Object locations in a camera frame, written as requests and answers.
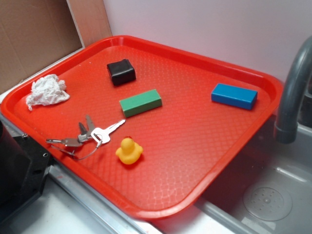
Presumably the blue rectangular block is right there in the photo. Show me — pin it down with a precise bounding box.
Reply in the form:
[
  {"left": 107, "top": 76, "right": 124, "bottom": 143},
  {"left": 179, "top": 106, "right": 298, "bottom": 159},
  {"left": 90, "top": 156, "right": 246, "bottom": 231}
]
[{"left": 211, "top": 83, "right": 258, "bottom": 110}]

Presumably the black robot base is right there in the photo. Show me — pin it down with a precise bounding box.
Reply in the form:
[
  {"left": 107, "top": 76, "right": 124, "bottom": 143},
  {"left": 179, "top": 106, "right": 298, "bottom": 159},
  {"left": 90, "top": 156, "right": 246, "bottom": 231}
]
[{"left": 0, "top": 123, "right": 51, "bottom": 224}]

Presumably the green rectangular block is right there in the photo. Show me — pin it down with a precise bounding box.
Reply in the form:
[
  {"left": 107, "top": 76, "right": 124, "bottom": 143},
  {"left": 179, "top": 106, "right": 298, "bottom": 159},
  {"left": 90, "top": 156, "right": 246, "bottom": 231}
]
[{"left": 119, "top": 89, "right": 162, "bottom": 117}]

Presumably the black square block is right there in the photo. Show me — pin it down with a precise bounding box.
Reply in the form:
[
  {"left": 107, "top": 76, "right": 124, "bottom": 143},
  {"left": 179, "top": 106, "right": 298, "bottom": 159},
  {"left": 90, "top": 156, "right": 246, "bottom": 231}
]
[{"left": 107, "top": 59, "right": 136, "bottom": 86}]

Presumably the red plastic tray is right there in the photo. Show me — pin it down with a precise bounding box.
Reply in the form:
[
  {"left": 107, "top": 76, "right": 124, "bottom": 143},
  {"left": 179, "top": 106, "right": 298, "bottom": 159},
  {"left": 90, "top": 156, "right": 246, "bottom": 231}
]
[{"left": 0, "top": 36, "right": 283, "bottom": 220}]

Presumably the yellow rubber duck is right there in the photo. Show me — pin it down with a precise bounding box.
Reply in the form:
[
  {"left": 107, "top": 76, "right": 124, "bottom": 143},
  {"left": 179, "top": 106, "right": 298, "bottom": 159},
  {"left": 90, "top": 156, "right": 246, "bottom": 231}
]
[{"left": 116, "top": 137, "right": 143, "bottom": 165}]

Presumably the large silver key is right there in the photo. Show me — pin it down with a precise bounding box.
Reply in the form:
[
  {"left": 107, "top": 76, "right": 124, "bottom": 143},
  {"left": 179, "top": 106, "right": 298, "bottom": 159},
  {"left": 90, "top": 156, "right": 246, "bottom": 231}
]
[{"left": 91, "top": 119, "right": 126, "bottom": 146}]

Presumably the grey key pointing up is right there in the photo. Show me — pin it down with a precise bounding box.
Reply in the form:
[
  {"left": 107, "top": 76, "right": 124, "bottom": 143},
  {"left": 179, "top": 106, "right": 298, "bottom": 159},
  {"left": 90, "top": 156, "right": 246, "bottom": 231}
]
[{"left": 85, "top": 115, "right": 95, "bottom": 135}]

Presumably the small dark key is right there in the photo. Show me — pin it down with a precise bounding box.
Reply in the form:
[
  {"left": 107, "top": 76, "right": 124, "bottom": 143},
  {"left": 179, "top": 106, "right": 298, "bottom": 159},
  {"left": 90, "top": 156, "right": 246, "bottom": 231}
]
[{"left": 78, "top": 122, "right": 88, "bottom": 135}]

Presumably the silver key pointing left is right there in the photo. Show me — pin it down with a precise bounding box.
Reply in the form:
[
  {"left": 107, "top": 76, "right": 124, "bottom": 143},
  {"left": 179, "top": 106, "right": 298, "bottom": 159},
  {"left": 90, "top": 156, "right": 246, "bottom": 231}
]
[{"left": 46, "top": 138, "right": 83, "bottom": 147}]

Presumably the crumpled white tissue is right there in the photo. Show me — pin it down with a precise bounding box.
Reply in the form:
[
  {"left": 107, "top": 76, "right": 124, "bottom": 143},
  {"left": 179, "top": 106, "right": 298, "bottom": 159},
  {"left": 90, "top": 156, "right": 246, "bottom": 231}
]
[{"left": 26, "top": 74, "right": 70, "bottom": 111}]

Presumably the grey sink faucet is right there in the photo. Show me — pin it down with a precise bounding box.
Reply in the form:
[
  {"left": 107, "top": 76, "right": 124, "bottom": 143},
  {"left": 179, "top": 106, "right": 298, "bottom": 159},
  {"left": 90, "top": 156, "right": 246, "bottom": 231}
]
[{"left": 273, "top": 37, "right": 312, "bottom": 144}]

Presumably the grey sink basin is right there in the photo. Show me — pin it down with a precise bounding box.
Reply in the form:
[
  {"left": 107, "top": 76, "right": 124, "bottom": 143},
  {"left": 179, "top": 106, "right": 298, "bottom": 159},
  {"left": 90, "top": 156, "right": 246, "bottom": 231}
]
[{"left": 196, "top": 118, "right": 312, "bottom": 234}]

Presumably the brown cardboard panel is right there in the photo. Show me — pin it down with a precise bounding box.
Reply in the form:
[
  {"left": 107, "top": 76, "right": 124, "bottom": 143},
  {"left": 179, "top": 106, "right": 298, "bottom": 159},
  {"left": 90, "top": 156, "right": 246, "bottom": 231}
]
[{"left": 0, "top": 0, "right": 82, "bottom": 93}]

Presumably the wire key ring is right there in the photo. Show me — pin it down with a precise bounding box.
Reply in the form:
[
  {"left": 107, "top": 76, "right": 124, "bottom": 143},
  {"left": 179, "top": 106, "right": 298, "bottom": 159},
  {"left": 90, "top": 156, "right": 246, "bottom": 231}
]
[{"left": 50, "top": 138, "right": 103, "bottom": 161}]

